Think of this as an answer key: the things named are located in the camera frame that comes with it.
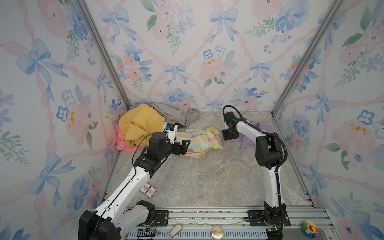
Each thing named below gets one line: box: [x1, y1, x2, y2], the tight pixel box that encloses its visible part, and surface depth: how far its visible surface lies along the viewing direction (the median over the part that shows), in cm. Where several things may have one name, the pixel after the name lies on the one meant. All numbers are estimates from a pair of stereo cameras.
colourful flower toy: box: [302, 219, 320, 238], surface depth 72 cm
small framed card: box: [139, 182, 158, 199], surface depth 83 cm
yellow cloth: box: [118, 104, 166, 148], surface depth 97 cm
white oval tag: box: [169, 224, 183, 239], surface depth 70 cm
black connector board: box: [136, 228, 156, 237], surface depth 74 cm
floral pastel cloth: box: [175, 126, 224, 158], surface depth 97 cm
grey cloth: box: [128, 102, 201, 127], surface depth 112 cm
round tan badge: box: [211, 226, 224, 240], surface depth 72 cm
